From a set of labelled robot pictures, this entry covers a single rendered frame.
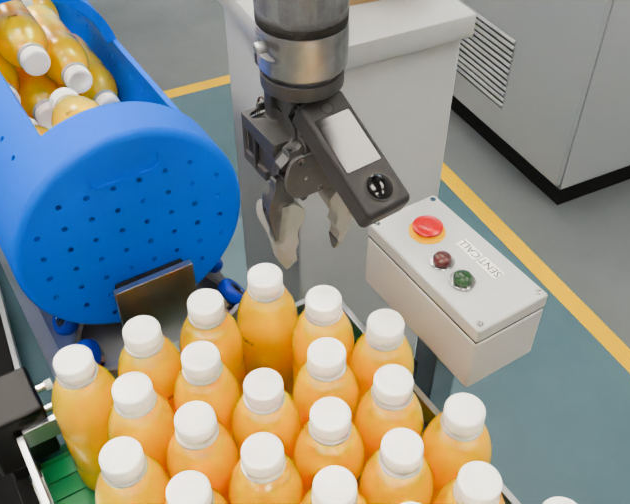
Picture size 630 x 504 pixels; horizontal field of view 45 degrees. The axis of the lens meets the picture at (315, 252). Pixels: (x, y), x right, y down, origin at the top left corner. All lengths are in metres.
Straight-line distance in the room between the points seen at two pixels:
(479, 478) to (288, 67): 0.38
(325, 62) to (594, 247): 2.08
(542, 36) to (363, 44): 1.44
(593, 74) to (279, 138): 1.84
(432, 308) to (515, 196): 1.90
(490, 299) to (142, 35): 3.00
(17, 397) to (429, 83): 0.79
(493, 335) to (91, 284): 0.47
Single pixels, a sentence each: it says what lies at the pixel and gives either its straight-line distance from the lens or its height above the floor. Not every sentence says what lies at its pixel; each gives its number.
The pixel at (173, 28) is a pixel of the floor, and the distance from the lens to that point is 3.72.
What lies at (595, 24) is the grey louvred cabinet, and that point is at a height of 0.67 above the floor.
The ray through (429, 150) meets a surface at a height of 0.90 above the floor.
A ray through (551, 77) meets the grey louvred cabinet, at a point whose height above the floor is 0.44.
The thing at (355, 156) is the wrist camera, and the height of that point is 1.33.
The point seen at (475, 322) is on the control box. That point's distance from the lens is 0.82.
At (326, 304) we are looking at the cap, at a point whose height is 1.11.
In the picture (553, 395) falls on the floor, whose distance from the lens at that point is 2.19.
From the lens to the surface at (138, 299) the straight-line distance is 0.94.
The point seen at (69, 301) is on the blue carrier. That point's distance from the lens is 0.96.
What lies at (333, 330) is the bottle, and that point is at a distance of 0.83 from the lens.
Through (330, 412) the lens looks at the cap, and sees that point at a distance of 0.73.
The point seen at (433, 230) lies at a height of 1.11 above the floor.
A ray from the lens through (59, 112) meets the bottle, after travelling 0.99.
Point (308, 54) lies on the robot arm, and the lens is 0.61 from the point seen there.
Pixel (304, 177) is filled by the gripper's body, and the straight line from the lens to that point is 0.68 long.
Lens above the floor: 1.71
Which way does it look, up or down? 44 degrees down
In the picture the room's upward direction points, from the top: straight up
